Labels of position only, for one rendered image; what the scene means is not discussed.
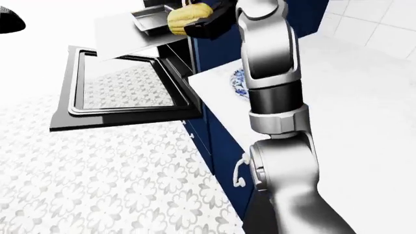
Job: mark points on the grey metal baking tray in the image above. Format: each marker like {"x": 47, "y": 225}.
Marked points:
{"x": 152, "y": 20}

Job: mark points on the navy blue tall cabinet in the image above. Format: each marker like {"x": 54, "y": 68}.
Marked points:
{"x": 305, "y": 14}

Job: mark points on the white oven rack sheet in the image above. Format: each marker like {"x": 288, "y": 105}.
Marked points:
{"x": 130, "y": 36}

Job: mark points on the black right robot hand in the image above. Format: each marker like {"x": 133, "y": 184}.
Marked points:
{"x": 208, "y": 24}

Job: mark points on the yellow corn cob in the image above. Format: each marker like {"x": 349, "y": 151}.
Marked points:
{"x": 187, "y": 17}

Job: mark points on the black rounded object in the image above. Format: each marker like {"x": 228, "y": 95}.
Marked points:
{"x": 11, "y": 20}

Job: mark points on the blue white patterned plate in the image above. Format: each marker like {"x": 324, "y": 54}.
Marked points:
{"x": 239, "y": 84}

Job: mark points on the navy blue base cabinet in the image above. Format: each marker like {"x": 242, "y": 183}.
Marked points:
{"x": 221, "y": 146}

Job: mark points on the black glass oven door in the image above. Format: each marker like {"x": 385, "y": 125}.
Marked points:
{"x": 123, "y": 97}

